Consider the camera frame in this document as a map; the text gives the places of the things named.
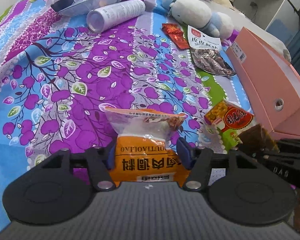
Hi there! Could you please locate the orange seasoning packet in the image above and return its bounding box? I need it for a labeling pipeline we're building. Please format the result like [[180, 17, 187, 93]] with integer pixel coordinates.
[[104, 107, 189, 185]]

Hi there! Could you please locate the yellow red snack packet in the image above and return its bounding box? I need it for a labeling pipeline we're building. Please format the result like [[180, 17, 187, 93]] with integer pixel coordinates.
[[204, 100, 280, 155]]

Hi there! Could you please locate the pink cardboard box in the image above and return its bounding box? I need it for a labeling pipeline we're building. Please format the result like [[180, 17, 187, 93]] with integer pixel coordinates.
[[226, 28, 300, 139]]

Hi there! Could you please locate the purple floral bed sheet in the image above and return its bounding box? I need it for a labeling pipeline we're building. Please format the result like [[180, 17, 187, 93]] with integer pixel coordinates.
[[0, 0, 251, 231]]

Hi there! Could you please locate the white label dark snack packet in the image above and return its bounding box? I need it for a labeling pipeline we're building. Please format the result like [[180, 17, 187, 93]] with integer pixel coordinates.
[[187, 25, 236, 77]]

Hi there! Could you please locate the small red snack packet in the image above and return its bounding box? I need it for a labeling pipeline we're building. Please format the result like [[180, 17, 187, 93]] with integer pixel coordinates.
[[161, 23, 190, 50]]

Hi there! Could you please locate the white cylindrical bottle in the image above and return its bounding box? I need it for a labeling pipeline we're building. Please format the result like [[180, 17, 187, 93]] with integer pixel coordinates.
[[86, 0, 146, 33]]

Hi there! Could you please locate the white blue plush toy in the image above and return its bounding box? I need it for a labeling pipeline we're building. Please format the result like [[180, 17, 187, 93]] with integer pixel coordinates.
[[162, 0, 234, 40]]

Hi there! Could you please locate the white shelf cabinet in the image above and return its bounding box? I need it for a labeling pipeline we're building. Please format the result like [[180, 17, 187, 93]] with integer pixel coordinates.
[[234, 0, 300, 34]]

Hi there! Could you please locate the grey duvet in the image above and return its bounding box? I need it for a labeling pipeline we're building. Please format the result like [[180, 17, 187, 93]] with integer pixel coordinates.
[[26, 0, 292, 63]]

